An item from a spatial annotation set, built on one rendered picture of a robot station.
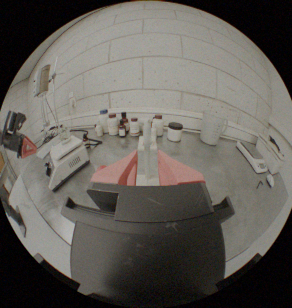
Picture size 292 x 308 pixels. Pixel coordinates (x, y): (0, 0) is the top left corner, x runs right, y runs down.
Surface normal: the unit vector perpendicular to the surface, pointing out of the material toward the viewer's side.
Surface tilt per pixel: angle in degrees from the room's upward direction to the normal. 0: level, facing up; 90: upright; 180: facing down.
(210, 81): 90
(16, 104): 90
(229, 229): 0
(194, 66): 90
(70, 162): 90
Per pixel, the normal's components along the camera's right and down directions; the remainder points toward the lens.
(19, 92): 0.99, 0.10
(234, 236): 0.00, -0.81
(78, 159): 0.86, 0.30
